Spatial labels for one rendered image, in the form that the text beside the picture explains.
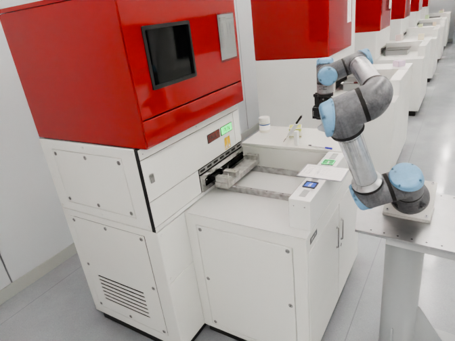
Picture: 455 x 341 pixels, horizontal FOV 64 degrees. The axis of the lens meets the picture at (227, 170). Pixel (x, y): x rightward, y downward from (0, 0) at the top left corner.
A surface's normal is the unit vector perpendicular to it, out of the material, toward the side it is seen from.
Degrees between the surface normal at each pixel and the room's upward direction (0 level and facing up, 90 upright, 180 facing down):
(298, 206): 90
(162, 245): 90
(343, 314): 0
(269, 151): 90
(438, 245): 0
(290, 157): 90
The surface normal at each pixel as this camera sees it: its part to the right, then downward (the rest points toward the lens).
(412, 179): -0.33, -0.48
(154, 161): 0.85, 0.11
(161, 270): -0.51, 0.39
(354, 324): -0.11, -0.91
